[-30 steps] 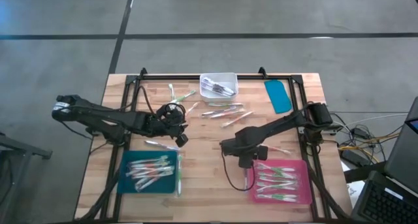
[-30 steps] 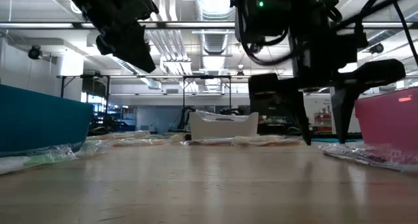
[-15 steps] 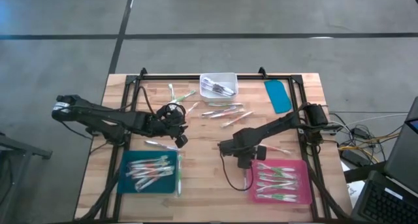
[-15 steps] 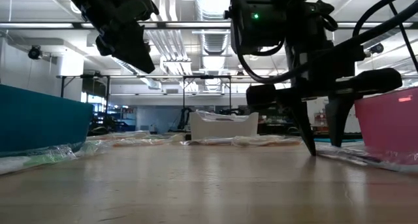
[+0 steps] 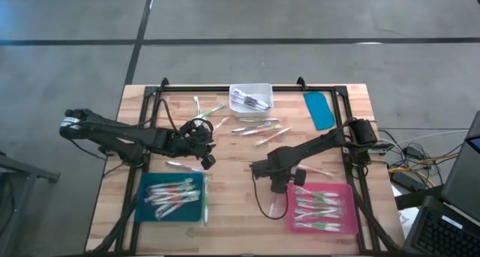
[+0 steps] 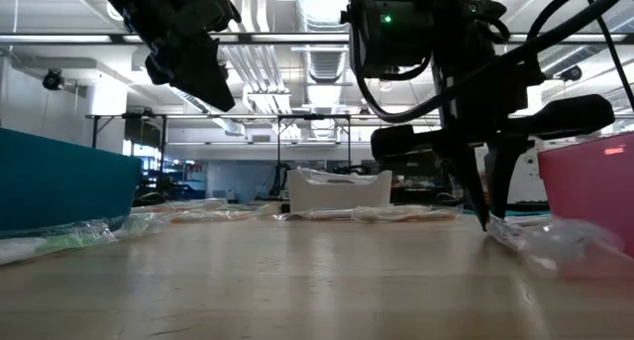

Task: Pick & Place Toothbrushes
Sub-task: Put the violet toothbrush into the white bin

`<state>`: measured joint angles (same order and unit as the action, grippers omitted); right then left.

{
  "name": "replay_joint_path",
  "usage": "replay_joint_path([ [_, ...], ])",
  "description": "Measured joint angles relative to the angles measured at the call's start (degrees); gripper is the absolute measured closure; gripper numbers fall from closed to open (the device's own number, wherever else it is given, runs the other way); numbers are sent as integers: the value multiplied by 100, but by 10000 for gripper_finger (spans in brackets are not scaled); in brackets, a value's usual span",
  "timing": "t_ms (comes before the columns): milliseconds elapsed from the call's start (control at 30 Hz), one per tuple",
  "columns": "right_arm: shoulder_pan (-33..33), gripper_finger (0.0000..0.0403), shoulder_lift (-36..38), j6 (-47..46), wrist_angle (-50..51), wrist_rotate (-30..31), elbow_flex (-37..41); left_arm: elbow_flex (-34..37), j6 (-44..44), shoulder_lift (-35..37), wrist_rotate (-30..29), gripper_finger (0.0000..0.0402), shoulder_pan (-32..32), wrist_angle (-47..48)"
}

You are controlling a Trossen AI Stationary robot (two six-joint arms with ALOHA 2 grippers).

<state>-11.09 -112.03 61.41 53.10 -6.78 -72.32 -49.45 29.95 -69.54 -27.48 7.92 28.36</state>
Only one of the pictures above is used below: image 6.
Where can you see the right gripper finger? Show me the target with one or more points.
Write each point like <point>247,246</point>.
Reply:
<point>416,144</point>
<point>564,117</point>

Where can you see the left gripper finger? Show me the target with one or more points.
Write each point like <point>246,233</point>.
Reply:
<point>213,82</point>

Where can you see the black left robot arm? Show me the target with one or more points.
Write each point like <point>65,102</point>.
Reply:
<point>134,5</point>

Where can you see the small black robot arm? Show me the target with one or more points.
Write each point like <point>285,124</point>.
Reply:
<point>277,179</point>

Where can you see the wrapped orange toothbrush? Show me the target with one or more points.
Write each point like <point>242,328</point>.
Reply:
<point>233,215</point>
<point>426,213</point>
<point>317,215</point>

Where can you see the white square column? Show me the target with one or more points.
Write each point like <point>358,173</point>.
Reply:
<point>530,181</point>

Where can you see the pink plastic bin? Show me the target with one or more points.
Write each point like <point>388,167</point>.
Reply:
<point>589,191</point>

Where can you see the white plastic bin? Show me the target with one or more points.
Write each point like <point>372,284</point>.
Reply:
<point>339,196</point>

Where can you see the teal plastic lid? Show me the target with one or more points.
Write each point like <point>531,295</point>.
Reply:
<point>525,213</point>

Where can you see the teal plastic bin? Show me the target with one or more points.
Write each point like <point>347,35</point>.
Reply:
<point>59,181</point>

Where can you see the black hanging camera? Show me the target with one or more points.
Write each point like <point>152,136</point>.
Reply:
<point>572,74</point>
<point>52,79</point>

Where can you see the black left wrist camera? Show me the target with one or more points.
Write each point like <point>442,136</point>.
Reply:
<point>203,10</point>

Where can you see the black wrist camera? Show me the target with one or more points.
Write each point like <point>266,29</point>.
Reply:
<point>391,33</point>
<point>203,10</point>

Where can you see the silver ventilation duct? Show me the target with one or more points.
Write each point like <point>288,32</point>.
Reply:
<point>324,62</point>
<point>594,47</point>

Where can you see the black frame bar with lights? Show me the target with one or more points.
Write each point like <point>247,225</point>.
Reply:
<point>277,37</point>

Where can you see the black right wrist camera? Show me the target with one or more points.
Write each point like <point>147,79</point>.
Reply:
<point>391,33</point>

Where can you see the black workstation frame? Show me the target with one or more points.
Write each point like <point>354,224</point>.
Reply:
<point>314,116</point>

